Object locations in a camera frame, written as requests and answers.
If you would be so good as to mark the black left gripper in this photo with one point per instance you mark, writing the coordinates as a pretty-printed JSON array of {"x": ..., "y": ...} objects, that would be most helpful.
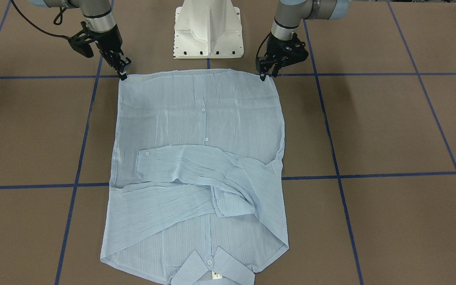
[{"x": 278, "y": 46}]

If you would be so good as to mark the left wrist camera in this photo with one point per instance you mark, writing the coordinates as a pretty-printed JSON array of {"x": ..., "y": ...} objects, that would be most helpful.
[{"x": 297, "y": 53}]

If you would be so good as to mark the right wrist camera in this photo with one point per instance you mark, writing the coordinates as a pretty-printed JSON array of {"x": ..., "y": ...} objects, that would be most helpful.
[{"x": 80, "y": 43}]

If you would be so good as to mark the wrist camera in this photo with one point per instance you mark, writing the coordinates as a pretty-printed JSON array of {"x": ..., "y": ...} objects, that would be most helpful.
[
  {"x": 80, "y": 43},
  {"x": 297, "y": 53}
]

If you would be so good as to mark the brown paper table cover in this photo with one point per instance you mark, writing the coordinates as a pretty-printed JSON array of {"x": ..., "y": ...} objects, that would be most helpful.
[{"x": 369, "y": 171}]

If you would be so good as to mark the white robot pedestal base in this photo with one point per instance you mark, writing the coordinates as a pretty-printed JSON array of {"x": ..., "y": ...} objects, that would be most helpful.
[{"x": 208, "y": 29}]

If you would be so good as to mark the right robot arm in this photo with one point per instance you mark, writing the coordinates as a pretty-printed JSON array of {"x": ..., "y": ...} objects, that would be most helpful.
[{"x": 99, "y": 27}]

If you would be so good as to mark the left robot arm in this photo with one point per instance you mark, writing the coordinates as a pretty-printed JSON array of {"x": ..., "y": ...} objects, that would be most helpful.
[{"x": 290, "y": 13}]

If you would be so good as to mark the light blue button shirt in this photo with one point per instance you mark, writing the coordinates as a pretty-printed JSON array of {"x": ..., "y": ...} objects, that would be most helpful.
[{"x": 195, "y": 191}]

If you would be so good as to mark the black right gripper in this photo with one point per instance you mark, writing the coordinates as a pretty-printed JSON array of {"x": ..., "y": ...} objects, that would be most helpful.
[{"x": 108, "y": 40}]

